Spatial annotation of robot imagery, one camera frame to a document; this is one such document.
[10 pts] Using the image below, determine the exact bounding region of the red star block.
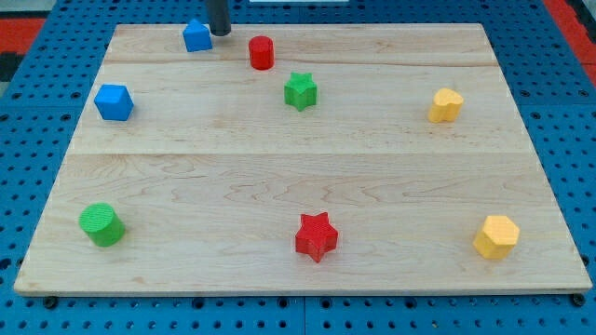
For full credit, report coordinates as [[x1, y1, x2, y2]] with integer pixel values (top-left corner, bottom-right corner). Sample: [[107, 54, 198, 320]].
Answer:
[[295, 212, 339, 262]]

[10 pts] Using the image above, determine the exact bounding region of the blue cube block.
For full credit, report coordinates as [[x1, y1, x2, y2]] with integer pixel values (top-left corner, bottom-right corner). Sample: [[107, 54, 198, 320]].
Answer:
[[94, 84, 134, 121]]

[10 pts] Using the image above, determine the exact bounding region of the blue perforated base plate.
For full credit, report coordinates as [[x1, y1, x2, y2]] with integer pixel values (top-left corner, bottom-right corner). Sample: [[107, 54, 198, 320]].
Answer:
[[1, 1, 595, 334]]

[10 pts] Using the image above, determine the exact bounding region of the yellow hexagon block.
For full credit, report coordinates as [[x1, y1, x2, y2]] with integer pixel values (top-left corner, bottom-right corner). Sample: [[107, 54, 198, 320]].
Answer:
[[472, 215, 521, 260]]

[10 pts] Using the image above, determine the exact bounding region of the green star block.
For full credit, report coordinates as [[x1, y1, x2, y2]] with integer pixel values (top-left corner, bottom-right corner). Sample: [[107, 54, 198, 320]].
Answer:
[[284, 72, 318, 112]]

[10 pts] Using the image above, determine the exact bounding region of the yellow heart block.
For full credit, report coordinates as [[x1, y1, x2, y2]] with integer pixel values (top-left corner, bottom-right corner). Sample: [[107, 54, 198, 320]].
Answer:
[[427, 87, 465, 123]]

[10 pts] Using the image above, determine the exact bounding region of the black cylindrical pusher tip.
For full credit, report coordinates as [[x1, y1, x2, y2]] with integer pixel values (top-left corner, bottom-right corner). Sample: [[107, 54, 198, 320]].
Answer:
[[205, 0, 232, 36]]

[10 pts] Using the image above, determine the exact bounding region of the red cylinder block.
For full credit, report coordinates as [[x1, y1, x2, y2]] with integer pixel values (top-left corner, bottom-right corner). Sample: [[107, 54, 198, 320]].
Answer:
[[249, 35, 275, 70]]

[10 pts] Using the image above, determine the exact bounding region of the blue pentagon block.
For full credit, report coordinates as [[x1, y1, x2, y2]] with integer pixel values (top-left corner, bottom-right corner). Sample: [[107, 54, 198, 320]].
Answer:
[[183, 19, 212, 52]]

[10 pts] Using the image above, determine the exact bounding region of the light wooden board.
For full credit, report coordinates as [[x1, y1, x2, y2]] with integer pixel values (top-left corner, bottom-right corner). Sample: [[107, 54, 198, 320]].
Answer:
[[14, 23, 592, 297]]

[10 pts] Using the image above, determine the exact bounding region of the green cylinder block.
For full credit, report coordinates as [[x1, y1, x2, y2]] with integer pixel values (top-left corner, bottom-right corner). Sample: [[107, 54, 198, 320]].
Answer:
[[78, 203, 126, 248]]

